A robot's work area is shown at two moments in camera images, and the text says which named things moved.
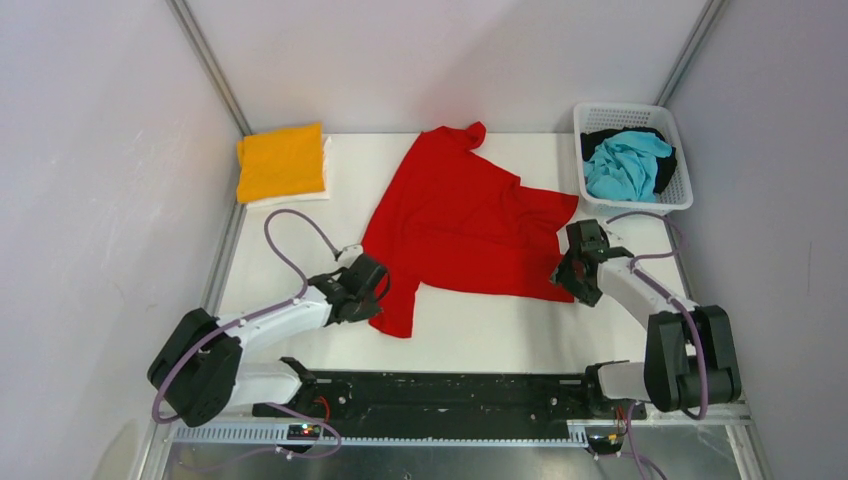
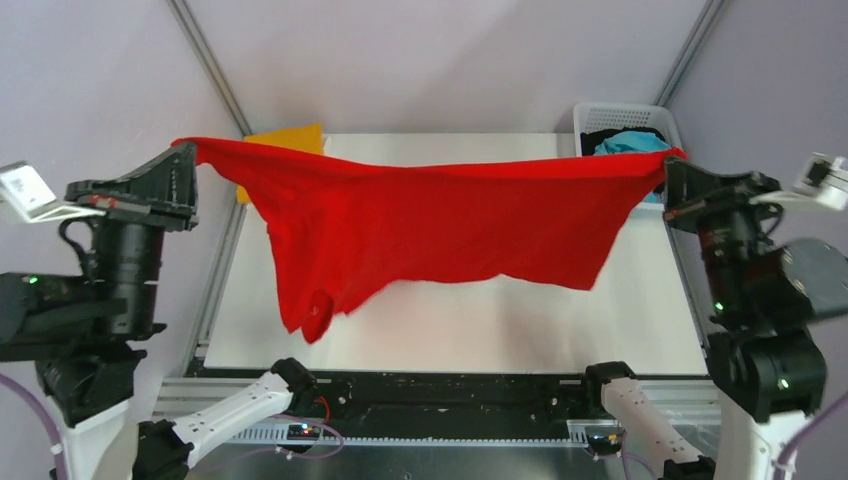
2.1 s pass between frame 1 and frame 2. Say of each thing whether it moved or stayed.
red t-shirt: moved
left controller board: stayed
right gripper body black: moved
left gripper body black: moved
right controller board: stayed
